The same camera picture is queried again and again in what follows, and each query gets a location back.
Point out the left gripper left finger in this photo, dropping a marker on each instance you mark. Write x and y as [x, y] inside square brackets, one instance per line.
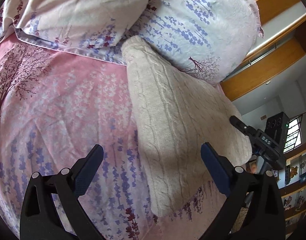
[39, 217]

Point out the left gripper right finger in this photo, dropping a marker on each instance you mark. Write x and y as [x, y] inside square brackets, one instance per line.
[253, 208]

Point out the beige cable-knit sweater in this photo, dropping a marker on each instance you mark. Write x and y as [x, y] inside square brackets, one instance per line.
[175, 114]

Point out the pink floral bed sheet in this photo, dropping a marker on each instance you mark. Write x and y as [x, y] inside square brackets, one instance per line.
[76, 103]

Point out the wooden headboard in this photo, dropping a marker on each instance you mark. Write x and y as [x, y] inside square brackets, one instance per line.
[277, 53]

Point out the right floral pillow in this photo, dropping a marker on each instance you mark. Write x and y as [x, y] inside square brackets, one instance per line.
[207, 39]

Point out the floral pillow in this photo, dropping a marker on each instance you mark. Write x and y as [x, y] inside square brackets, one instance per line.
[85, 24]
[207, 39]

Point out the left floral pillow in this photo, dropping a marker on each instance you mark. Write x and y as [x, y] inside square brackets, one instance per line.
[85, 24]

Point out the wooden wall shelf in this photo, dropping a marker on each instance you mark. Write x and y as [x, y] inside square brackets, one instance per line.
[292, 186]

